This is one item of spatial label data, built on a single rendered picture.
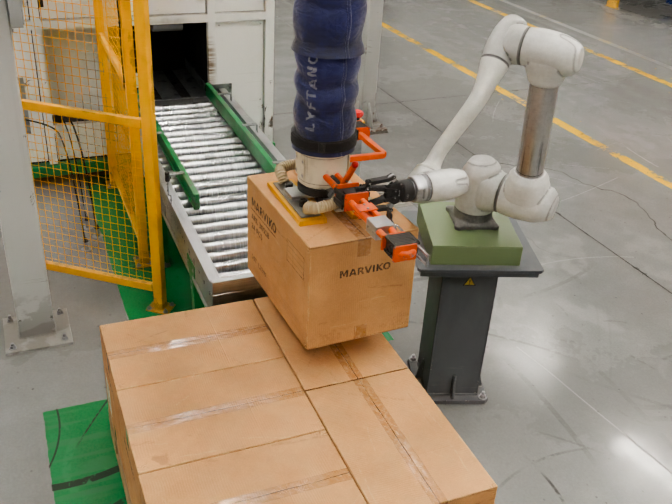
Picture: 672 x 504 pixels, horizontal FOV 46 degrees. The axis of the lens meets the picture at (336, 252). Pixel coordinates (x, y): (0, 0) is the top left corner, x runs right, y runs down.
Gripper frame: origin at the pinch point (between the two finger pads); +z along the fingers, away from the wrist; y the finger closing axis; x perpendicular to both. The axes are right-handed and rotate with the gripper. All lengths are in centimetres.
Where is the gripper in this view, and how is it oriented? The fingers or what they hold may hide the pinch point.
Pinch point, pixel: (354, 198)
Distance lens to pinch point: 257.1
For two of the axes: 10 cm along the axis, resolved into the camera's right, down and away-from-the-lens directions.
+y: -0.4, 8.6, 5.0
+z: -9.2, 1.6, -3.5
